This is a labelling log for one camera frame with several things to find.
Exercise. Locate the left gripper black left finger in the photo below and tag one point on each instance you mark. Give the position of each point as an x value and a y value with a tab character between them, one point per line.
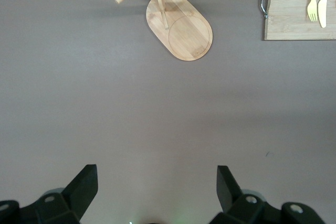
65	208

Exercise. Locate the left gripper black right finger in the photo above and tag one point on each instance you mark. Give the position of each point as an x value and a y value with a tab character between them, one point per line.
244	208

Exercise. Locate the wooden mug rack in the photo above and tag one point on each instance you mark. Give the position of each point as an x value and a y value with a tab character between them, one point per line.
183	32

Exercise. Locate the yellow plastic knife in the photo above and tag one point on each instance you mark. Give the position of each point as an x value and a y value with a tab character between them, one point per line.
323	11

